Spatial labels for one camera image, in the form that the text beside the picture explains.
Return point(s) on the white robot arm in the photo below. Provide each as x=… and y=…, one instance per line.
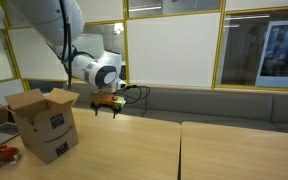
x=50, y=20

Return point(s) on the red plush radish toy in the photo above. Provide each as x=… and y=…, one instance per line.
x=9, y=155

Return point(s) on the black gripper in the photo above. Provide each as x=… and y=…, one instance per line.
x=105, y=105

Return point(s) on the white rolling whiteboard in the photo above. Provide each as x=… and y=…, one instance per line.
x=95, y=45

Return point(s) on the yellow window frame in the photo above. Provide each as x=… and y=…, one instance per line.
x=126, y=50

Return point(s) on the grey bench sofa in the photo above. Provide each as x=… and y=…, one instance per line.
x=210, y=105

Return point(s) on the round white lamp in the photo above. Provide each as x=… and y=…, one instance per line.
x=119, y=27

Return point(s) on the brown cardboard shipping box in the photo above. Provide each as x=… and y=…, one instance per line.
x=50, y=140

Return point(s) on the white framed blue poster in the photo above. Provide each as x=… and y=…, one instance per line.
x=284, y=50

